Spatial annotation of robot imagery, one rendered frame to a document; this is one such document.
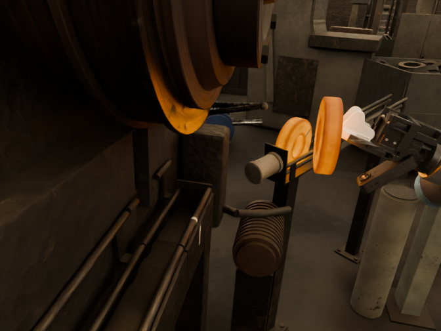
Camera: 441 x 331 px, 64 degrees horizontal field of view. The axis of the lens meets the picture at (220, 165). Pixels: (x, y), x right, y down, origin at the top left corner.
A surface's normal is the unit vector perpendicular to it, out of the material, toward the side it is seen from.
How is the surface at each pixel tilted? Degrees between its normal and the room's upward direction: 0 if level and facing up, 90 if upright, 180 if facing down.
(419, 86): 90
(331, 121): 50
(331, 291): 0
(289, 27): 90
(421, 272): 90
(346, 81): 90
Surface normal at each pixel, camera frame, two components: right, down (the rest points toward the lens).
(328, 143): -0.18, 0.25
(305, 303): 0.06, -0.91
